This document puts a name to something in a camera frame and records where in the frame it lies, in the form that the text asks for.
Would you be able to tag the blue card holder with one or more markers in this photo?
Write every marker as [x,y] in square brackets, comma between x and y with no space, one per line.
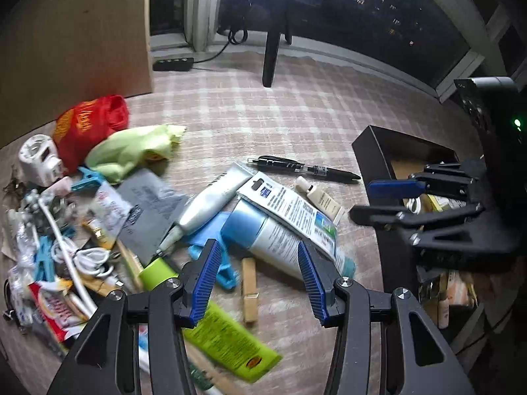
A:
[206,238]

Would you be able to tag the black pen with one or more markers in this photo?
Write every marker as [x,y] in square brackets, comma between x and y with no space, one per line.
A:
[313,170]

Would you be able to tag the red cloth bag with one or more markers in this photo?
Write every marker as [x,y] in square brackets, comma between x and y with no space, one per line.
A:
[88,127]

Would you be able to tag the grey foil sachet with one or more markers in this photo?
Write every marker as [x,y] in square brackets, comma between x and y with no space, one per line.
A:
[152,205]

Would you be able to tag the small cream tube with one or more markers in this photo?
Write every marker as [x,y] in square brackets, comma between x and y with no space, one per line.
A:
[323,201]

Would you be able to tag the red white creamer sachet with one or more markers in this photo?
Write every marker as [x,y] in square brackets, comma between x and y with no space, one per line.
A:
[53,308]

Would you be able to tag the large blue white tube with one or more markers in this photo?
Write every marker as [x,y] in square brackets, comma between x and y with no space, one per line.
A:
[263,230]

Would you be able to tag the light green cloth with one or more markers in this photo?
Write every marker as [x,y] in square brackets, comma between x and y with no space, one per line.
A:
[127,148]

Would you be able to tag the white plastic rod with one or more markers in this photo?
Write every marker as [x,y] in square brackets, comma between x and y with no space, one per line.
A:
[61,238]

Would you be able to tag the black tripod stand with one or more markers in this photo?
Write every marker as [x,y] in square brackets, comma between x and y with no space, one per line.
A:
[271,57]

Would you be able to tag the dark metal claw clip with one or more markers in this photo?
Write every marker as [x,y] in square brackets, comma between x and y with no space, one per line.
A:
[14,183]

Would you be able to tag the white silver tube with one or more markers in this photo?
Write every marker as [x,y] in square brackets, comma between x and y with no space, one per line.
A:
[206,203]

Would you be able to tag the cardboard box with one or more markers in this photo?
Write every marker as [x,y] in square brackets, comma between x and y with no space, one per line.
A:
[74,41]

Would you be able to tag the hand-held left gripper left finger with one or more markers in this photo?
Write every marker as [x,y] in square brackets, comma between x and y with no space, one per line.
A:
[204,284]

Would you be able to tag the lime green tube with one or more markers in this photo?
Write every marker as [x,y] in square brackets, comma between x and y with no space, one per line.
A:
[222,337]

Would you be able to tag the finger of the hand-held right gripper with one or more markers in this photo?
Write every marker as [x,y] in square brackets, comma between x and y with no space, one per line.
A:
[432,220]
[391,188]

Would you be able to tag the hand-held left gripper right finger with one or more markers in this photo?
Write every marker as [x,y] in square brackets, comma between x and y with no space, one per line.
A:
[315,284]

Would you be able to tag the blue clothespin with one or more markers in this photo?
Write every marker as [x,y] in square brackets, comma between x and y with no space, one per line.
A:
[44,261]
[88,179]

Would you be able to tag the white plug adapter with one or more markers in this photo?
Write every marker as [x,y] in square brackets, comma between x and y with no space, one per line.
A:
[39,158]

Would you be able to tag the clear plastic bag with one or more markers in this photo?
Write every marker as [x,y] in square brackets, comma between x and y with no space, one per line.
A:
[20,238]

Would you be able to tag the small pink bottle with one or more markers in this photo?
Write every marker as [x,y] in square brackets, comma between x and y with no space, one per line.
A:
[61,184]

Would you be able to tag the black container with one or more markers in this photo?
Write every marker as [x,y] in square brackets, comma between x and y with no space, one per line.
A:
[370,144]

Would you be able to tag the black power strip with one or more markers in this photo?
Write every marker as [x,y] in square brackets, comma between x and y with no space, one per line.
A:
[173,64]

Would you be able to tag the white yellow drink sachet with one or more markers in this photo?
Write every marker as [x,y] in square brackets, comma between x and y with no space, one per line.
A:
[109,210]

